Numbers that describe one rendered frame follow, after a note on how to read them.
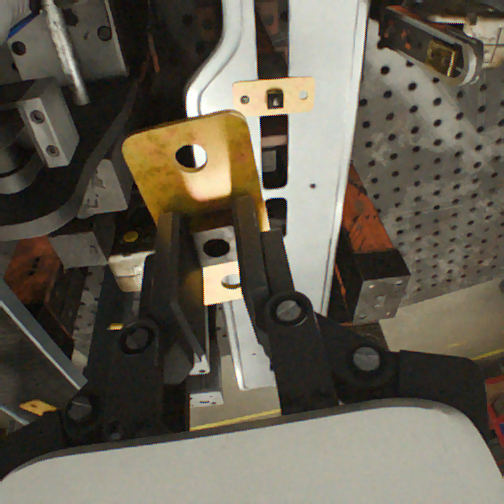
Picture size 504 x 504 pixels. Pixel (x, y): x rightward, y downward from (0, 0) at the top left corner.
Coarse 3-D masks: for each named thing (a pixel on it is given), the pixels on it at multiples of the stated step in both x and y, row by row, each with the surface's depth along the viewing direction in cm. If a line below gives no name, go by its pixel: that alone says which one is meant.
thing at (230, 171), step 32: (160, 128) 11; (192, 128) 11; (224, 128) 11; (128, 160) 11; (160, 160) 11; (224, 160) 12; (160, 192) 12; (192, 192) 12; (224, 192) 12; (256, 192) 13; (192, 224) 13; (224, 224) 12; (224, 256) 13; (224, 288) 16
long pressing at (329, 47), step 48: (240, 0) 31; (288, 0) 32; (336, 0) 32; (240, 48) 34; (288, 48) 35; (336, 48) 35; (192, 96) 37; (336, 96) 39; (288, 144) 43; (336, 144) 43; (288, 192) 48; (336, 192) 48; (288, 240) 54; (336, 240) 55; (240, 336) 71; (240, 384) 86
